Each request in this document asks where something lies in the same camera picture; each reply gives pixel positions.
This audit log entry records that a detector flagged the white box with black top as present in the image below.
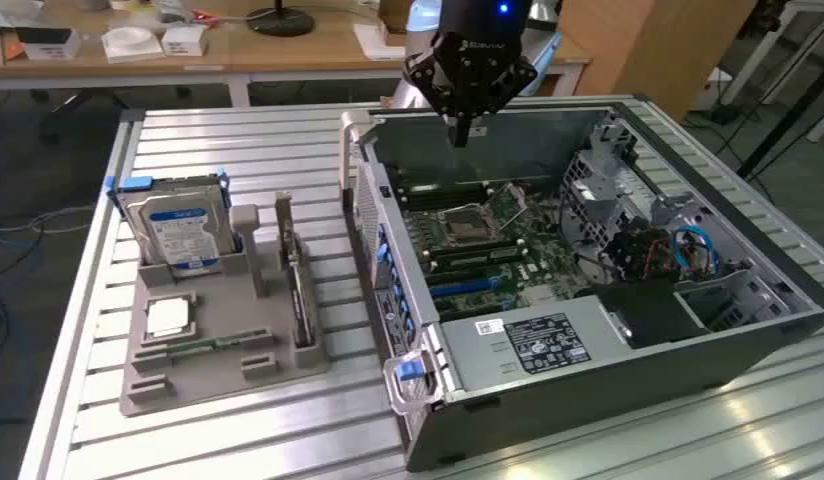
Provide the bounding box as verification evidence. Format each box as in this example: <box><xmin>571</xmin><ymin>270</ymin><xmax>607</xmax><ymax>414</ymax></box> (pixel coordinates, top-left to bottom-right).
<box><xmin>14</xmin><ymin>27</ymin><xmax>81</xmax><ymax>61</ymax></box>

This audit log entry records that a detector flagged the black round lamp base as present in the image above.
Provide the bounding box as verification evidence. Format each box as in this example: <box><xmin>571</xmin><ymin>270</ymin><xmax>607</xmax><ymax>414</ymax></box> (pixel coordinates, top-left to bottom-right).
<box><xmin>244</xmin><ymin>0</ymin><xmax>317</xmax><ymax>37</ymax></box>

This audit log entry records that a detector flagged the green motherboard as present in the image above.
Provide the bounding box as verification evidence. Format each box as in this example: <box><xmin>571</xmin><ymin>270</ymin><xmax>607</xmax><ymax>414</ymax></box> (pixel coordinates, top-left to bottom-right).
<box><xmin>391</xmin><ymin>169</ymin><xmax>587</xmax><ymax>321</ymax></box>

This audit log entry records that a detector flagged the metal socket cover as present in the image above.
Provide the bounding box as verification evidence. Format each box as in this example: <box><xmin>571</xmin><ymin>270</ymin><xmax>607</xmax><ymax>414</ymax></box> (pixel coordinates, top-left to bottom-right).
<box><xmin>484</xmin><ymin>182</ymin><xmax>531</xmax><ymax>226</ymax></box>

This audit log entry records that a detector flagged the white labelled box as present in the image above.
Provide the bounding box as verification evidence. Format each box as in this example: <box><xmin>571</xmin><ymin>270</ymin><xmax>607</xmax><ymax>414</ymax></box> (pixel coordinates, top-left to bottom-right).
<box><xmin>160</xmin><ymin>25</ymin><xmax>211</xmax><ymax>57</ymax></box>

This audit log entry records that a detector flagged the grey power supply unit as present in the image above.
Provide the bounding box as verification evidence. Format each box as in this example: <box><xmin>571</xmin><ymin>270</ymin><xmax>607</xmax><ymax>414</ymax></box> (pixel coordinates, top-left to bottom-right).
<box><xmin>441</xmin><ymin>294</ymin><xmax>634</xmax><ymax>391</ymax></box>

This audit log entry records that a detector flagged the perforated metal disk bay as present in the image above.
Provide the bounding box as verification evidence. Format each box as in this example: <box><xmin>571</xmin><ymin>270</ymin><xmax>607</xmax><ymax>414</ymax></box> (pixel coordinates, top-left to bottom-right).
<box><xmin>561</xmin><ymin>149</ymin><xmax>660</xmax><ymax>246</ymax></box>

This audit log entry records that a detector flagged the Nvidia graphics card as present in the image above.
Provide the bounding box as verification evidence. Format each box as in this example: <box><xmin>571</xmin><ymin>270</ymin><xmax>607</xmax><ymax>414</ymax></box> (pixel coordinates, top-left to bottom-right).
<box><xmin>275</xmin><ymin>192</ymin><xmax>319</xmax><ymax>351</ymax></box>

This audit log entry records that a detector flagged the blue wire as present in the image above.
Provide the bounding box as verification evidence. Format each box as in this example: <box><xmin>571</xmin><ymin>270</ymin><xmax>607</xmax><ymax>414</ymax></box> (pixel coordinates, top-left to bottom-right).
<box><xmin>675</xmin><ymin>225</ymin><xmax>720</xmax><ymax>274</ymax></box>

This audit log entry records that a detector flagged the wooden desk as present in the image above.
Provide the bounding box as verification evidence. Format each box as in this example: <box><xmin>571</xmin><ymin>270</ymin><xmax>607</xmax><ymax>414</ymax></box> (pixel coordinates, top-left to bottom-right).
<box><xmin>0</xmin><ymin>0</ymin><xmax>593</xmax><ymax>106</ymax></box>

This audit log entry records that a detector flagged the black slanted stand pole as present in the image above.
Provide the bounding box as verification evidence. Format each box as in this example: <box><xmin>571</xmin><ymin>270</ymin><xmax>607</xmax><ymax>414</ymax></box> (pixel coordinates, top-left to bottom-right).
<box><xmin>736</xmin><ymin>24</ymin><xmax>824</xmax><ymax>179</ymax></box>

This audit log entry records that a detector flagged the black open PC case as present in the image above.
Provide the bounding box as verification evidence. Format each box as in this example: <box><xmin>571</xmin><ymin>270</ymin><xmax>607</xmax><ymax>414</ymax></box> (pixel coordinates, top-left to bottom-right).
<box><xmin>337</xmin><ymin>97</ymin><xmax>824</xmax><ymax>474</ymax></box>

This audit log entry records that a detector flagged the green RAM stick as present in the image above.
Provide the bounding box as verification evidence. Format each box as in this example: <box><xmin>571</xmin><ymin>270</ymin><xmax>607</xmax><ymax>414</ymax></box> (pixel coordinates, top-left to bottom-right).
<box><xmin>134</xmin><ymin>332</ymin><xmax>273</xmax><ymax>361</ymax></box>

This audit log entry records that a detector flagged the hard disk with blue bracket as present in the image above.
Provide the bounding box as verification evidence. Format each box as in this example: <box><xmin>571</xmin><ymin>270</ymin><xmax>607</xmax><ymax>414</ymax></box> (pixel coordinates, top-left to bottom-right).
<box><xmin>102</xmin><ymin>169</ymin><xmax>235</xmax><ymax>279</ymax></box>

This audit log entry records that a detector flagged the blue expansion slot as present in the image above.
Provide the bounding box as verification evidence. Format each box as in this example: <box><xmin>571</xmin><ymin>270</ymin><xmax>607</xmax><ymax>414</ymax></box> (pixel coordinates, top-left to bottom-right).
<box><xmin>428</xmin><ymin>278</ymin><xmax>499</xmax><ymax>297</ymax></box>

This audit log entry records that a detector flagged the wooden cabinet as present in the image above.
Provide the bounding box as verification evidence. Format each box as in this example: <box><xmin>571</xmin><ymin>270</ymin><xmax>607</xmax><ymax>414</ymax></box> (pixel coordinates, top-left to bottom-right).
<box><xmin>575</xmin><ymin>0</ymin><xmax>760</xmax><ymax>121</ymax></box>

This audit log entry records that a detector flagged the silver CPU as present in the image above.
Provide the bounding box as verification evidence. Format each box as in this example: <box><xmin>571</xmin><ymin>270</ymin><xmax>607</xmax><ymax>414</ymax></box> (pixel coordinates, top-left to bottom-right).
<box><xmin>146</xmin><ymin>299</ymin><xmax>192</xmax><ymax>337</ymax></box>

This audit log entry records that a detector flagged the brown cardboard box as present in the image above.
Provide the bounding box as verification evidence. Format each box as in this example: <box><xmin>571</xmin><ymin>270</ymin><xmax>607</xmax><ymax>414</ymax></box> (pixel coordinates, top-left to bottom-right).
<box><xmin>377</xmin><ymin>0</ymin><xmax>420</xmax><ymax>35</ymax></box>

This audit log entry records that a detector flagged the grey printed parts rack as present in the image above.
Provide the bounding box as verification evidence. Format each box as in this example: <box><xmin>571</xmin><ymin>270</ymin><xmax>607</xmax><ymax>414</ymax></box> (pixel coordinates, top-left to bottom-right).
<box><xmin>120</xmin><ymin>189</ymin><xmax>333</xmax><ymax>419</ymax></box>

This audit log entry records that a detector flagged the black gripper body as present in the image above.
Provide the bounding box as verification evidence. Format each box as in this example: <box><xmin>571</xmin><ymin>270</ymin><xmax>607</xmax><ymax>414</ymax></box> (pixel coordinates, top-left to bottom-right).
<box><xmin>432</xmin><ymin>0</ymin><xmax>528</xmax><ymax>120</ymax></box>

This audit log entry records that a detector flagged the white paper stack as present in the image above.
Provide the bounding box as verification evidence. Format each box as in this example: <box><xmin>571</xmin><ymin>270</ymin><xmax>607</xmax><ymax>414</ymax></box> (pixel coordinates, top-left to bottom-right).
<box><xmin>353</xmin><ymin>22</ymin><xmax>408</xmax><ymax>62</ymax></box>

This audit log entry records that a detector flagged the CPU socket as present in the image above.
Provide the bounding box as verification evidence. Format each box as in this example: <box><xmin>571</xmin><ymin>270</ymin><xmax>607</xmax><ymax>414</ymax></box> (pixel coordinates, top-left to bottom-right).
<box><xmin>437</xmin><ymin>207</ymin><xmax>497</xmax><ymax>246</ymax></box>

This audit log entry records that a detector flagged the RAM stick with white label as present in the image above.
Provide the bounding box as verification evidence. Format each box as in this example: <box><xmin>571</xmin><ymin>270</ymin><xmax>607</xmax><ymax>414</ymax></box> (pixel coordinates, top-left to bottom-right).
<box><xmin>432</xmin><ymin>243</ymin><xmax>528</xmax><ymax>269</ymax></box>

